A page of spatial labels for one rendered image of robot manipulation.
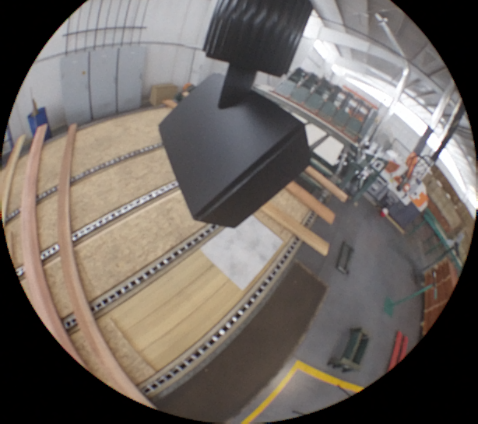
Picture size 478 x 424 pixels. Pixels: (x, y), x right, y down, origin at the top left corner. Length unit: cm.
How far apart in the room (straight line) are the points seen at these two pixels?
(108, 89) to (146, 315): 516
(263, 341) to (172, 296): 134
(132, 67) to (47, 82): 263
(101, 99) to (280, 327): 615
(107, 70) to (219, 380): 625
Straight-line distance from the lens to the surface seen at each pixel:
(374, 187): 593
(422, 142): 649
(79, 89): 532
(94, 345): 138
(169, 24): 653
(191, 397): 230
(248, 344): 220
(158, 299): 128
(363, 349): 313
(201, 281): 130
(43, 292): 164
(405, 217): 702
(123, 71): 544
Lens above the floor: 207
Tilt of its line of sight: 41 degrees down
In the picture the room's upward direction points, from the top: 22 degrees clockwise
